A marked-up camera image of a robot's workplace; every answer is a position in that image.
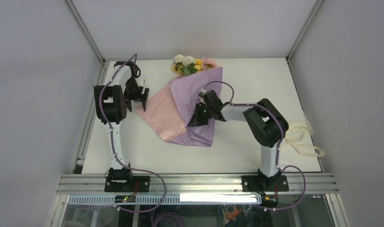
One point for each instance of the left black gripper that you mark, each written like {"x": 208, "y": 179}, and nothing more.
{"x": 139, "y": 97}

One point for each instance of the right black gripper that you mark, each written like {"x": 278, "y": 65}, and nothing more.
{"x": 197, "y": 120}

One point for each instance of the pink purple wrapping paper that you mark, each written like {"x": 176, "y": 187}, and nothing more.
{"x": 169, "y": 110}

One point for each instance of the yellow fake flower stem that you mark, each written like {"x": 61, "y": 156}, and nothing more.
{"x": 196, "y": 65}

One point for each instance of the pink fake flower stem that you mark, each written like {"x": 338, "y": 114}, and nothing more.
{"x": 208, "y": 63}

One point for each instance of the white fake flower stem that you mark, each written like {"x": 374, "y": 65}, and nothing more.
{"x": 181, "y": 57}

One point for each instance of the cream ribbon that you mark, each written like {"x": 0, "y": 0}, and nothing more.
{"x": 297, "y": 137}

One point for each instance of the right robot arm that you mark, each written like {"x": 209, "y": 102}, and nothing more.
{"x": 266, "y": 123}

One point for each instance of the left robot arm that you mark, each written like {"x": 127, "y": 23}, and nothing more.
{"x": 113, "y": 101}

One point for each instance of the white led light bar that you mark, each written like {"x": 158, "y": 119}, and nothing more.
{"x": 201, "y": 197}

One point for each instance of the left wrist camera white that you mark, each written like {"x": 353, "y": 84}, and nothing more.
{"x": 142, "y": 82}

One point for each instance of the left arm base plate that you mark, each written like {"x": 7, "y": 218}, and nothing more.
{"x": 136, "y": 184}

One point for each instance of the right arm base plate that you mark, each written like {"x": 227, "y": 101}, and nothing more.
{"x": 264, "y": 185}

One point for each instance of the aluminium front rail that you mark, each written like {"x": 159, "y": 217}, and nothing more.
{"x": 294, "y": 184}

